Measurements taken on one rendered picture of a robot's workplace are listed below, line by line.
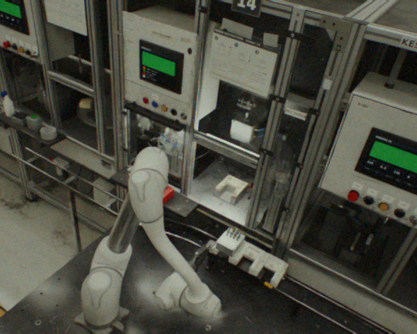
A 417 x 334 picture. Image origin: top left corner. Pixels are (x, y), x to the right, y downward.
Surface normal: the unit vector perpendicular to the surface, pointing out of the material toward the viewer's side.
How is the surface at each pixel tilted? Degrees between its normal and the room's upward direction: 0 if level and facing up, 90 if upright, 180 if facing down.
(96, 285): 2
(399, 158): 90
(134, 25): 90
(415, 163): 90
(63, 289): 0
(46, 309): 0
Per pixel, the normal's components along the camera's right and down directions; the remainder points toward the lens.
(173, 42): -0.53, 0.47
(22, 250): 0.10, -0.79
